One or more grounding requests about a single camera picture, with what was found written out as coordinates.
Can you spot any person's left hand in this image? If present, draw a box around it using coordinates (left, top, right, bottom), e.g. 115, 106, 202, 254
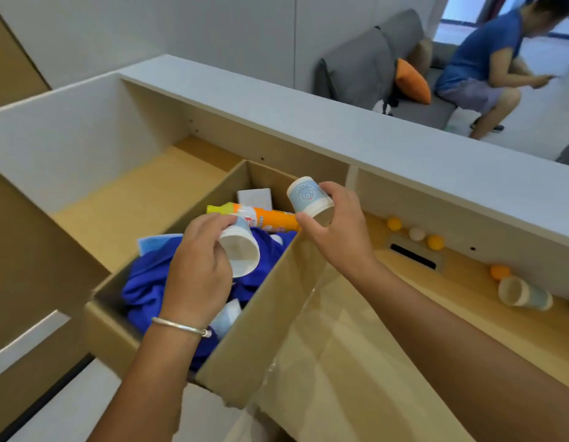
159, 212, 239, 330

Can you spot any person's right hand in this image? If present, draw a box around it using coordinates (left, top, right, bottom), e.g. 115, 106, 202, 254
295, 181, 378, 278

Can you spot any plain white paper cup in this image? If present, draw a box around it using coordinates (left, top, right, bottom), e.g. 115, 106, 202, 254
218, 216, 261, 278

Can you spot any white paper cup blue print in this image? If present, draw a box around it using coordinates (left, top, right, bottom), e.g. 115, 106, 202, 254
286, 176, 335, 226

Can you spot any person's right forearm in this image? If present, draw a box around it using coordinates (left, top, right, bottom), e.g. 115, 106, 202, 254
348, 260, 569, 442

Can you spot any person's left forearm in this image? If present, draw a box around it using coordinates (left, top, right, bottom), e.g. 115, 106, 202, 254
87, 317, 212, 442

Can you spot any orange yellow spray bottle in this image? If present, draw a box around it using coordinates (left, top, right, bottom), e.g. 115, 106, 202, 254
206, 202, 300, 233

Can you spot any white plastic packet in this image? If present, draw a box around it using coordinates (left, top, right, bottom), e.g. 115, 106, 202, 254
210, 298, 243, 339

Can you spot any small white box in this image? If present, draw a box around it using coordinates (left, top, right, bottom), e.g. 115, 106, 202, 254
237, 188, 273, 211

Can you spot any light blue sponge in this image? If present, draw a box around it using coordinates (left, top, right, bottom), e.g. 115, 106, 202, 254
137, 233, 184, 256

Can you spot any brown cardboard box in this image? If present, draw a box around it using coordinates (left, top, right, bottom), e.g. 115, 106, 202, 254
84, 159, 475, 442

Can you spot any blue cloth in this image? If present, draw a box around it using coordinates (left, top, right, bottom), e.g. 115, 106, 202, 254
122, 227, 298, 372

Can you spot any white desk shelf unit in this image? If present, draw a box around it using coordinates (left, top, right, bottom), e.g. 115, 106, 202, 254
0, 54, 569, 303

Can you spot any grey sofa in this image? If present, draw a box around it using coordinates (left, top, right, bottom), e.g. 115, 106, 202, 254
313, 8, 461, 130

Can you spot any orange cushion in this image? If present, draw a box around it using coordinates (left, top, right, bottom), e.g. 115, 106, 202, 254
394, 58, 432, 105

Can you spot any wooden cabinet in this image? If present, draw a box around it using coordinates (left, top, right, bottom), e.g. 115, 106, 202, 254
0, 4, 111, 442

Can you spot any brown cushion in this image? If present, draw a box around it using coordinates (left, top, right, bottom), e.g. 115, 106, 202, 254
406, 37, 434, 79

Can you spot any white paper cup blue band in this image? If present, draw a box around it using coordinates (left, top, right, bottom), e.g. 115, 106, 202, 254
497, 275, 554, 312

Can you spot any silver bracelet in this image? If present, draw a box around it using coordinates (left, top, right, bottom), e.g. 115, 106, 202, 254
150, 317, 213, 339

